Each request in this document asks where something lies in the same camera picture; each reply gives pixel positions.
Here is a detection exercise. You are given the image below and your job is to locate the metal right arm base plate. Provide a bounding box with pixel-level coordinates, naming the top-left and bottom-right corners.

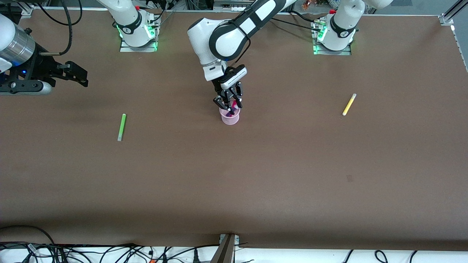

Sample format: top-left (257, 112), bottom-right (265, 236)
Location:
top-left (120, 20), bottom-right (159, 53)

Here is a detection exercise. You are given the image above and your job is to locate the aluminium frame corner post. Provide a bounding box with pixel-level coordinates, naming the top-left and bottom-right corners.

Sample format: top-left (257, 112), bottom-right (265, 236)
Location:
top-left (440, 0), bottom-right (468, 26)
top-left (15, 3), bottom-right (35, 17)

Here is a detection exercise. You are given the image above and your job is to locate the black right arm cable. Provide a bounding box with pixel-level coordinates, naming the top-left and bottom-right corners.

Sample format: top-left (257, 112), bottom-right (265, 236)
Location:
top-left (36, 0), bottom-right (83, 57)

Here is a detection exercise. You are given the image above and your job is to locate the silver power strip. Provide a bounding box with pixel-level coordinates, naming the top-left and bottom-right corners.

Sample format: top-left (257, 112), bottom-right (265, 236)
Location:
top-left (213, 0), bottom-right (256, 12)

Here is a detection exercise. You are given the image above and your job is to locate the black cable across table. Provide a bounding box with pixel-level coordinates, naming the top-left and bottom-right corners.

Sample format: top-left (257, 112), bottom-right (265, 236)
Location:
top-left (270, 11), bottom-right (327, 32)

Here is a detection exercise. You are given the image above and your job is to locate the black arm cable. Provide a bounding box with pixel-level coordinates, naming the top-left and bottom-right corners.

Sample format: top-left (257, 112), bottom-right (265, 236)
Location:
top-left (225, 20), bottom-right (253, 70)
top-left (36, 0), bottom-right (83, 57)

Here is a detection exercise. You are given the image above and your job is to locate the green highlighter pen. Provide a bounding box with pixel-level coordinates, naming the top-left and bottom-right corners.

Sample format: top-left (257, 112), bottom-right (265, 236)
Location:
top-left (117, 113), bottom-right (127, 142)

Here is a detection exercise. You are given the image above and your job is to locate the metal table edge bracket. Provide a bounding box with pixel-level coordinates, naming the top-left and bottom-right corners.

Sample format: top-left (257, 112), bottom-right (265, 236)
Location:
top-left (210, 233), bottom-right (240, 263)

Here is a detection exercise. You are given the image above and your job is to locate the tangled black cable bundle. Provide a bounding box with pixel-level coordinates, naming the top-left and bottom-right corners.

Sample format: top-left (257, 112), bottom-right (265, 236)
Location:
top-left (0, 241), bottom-right (220, 263)

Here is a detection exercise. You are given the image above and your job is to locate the pink plastic cup holder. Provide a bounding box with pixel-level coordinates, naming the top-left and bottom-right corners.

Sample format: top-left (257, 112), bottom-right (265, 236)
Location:
top-left (219, 104), bottom-right (241, 126)

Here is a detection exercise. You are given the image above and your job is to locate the yellow highlighter pen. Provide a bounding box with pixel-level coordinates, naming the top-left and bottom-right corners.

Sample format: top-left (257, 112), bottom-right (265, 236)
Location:
top-left (342, 93), bottom-right (357, 117)

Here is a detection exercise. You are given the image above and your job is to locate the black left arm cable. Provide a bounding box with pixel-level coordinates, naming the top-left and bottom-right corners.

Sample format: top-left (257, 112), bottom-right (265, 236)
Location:
top-left (225, 20), bottom-right (253, 70)

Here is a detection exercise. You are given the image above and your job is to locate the black looping floor cable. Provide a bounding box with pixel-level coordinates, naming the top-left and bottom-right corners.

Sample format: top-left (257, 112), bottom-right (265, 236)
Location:
top-left (0, 225), bottom-right (56, 256)

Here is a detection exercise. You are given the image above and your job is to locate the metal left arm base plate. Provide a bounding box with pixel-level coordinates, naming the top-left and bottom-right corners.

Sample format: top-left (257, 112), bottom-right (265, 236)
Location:
top-left (312, 21), bottom-right (352, 56)

